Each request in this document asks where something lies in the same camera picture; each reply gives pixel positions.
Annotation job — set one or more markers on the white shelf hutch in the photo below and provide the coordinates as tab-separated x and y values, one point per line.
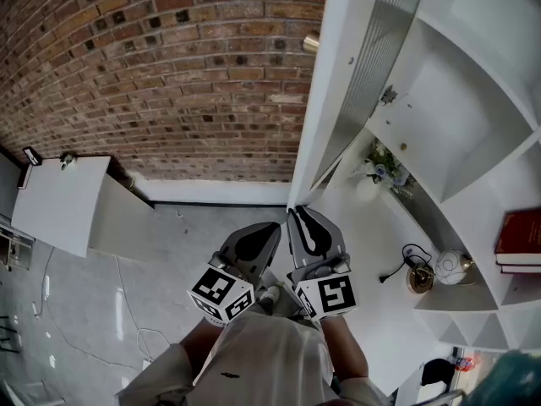
465	100

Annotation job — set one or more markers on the small green plant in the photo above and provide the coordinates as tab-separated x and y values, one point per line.
67	161

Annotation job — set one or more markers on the person's white shirt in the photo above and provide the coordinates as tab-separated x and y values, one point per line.
270	362

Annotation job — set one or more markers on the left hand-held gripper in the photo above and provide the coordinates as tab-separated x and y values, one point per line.
215	290

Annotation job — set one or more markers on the white power strip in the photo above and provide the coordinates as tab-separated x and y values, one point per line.
148	362

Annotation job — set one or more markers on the black bag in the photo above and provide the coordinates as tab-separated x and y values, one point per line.
437	372

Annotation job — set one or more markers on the metal frame cart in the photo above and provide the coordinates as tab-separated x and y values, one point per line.
17	243

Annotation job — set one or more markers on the person's white shoe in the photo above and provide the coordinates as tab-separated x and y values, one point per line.
270	292

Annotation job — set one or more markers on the white desk with drawers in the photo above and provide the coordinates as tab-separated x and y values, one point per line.
367	311

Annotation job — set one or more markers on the white window ledge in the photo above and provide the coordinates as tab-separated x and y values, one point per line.
406	396

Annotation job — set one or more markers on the red hardcover book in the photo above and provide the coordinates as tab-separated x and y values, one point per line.
522	269
520	235

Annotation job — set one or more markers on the person's right forearm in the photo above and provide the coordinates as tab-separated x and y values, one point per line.
346	349

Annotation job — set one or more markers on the person's left forearm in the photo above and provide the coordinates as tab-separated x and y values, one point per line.
200	349

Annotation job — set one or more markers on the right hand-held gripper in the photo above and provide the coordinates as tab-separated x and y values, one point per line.
334	296

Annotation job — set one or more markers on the artificial flower bouquet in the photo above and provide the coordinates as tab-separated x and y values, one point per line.
386	167

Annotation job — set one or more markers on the white side cabinet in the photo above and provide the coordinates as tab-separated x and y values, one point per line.
55	205

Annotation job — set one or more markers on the red snack packet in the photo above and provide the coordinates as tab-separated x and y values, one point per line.
465	364

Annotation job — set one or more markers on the white flower vase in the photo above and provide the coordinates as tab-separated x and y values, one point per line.
367	186

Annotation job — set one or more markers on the white cabinet door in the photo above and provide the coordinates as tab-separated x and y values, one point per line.
321	121

